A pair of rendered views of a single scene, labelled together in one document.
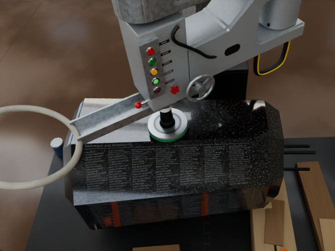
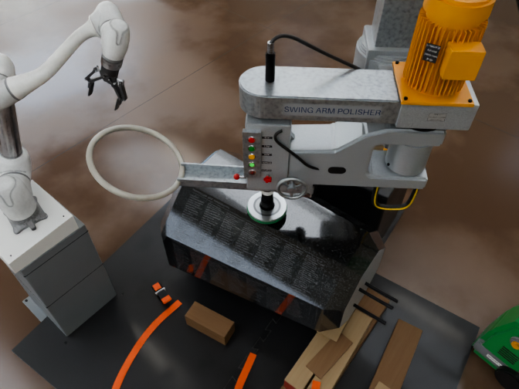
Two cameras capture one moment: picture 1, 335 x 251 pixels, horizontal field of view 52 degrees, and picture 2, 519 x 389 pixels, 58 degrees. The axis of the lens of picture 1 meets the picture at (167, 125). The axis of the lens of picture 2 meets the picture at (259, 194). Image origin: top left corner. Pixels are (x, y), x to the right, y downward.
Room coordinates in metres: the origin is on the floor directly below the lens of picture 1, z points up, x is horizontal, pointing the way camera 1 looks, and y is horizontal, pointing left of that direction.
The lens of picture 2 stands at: (-0.34, -0.63, 2.87)
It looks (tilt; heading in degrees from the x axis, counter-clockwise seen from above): 49 degrees down; 24
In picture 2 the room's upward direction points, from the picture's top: straight up
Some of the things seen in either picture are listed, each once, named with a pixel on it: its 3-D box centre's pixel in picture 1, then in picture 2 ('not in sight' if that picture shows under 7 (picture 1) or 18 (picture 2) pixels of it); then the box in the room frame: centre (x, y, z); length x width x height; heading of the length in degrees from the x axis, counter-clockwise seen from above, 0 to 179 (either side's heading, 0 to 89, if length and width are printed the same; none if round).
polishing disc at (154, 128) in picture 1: (167, 123); (266, 206); (1.18, 0.00, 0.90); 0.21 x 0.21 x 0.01
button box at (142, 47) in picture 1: (152, 69); (252, 154); (1.05, 0.02, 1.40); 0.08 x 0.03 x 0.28; 111
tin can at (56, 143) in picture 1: (59, 147); not in sight; (1.81, 0.92, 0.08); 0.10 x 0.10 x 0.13
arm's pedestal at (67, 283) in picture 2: not in sight; (56, 266); (0.59, 1.15, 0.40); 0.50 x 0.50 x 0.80; 74
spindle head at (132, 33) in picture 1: (172, 51); (285, 147); (1.21, -0.08, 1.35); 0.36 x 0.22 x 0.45; 111
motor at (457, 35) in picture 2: not in sight; (446, 42); (1.40, -0.62, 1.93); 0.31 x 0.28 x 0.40; 21
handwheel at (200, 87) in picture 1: (196, 83); (292, 183); (1.11, -0.16, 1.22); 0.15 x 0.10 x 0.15; 111
